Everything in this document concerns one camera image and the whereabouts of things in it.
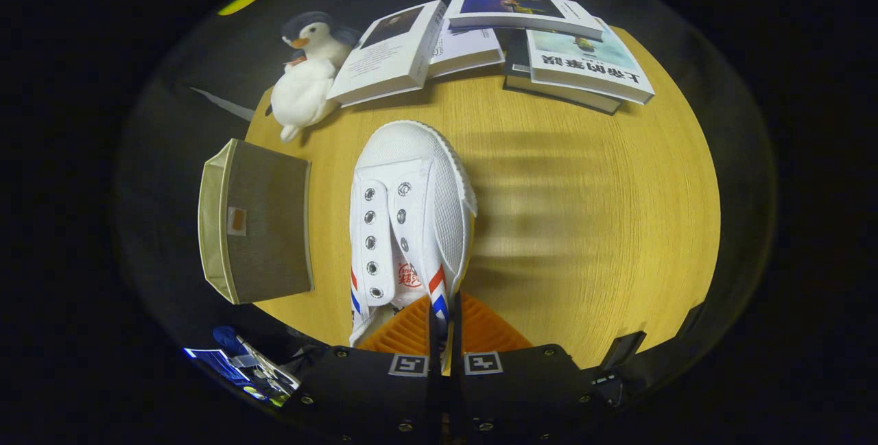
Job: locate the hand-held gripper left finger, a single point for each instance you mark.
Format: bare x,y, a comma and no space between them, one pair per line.
370,397

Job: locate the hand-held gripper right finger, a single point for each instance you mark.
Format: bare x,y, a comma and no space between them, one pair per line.
528,397

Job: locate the beige fabric storage box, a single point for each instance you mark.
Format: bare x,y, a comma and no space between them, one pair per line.
267,225

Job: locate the white canvas shoe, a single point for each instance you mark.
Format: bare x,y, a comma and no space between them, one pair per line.
439,184

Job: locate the blue cloth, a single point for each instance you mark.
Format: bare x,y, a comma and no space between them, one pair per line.
225,337

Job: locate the computer screen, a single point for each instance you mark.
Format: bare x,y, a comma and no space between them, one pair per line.
216,363

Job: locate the white plush toy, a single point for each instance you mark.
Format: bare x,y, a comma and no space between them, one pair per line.
302,92

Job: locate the book with green cover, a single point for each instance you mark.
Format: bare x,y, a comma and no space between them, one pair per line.
590,64

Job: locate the white book with portrait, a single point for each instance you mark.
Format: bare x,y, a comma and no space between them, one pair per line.
387,54

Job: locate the plain white book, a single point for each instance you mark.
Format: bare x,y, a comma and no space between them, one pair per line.
466,51

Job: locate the grey penguin plush toy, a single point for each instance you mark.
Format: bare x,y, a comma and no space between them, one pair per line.
319,33

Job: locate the book with blue picture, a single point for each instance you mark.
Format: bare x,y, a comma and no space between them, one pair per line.
514,9

